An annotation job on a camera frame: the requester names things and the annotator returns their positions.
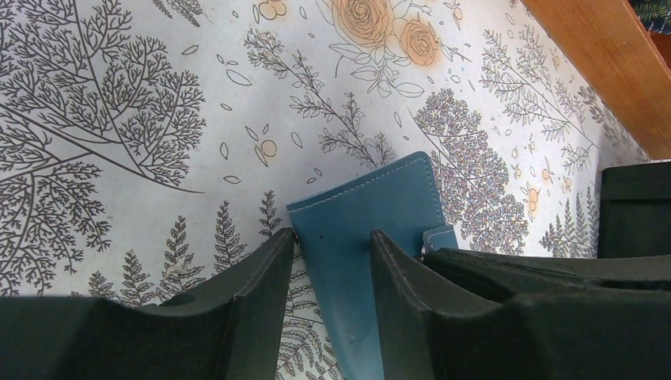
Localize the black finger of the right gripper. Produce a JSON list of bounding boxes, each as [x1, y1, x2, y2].
[[422, 249, 670, 303]]

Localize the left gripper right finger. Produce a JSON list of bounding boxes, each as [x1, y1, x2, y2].
[[370, 230, 670, 379]]

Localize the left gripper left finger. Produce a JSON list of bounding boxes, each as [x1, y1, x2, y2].
[[1, 228, 294, 379]]

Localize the blue leather card holder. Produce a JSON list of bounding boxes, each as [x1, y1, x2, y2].
[[286, 151, 458, 379]]

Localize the orange compartment tray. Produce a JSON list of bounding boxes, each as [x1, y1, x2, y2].
[[524, 0, 670, 159]]

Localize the black card box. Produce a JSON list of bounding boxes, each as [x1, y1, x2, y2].
[[597, 161, 670, 258]]

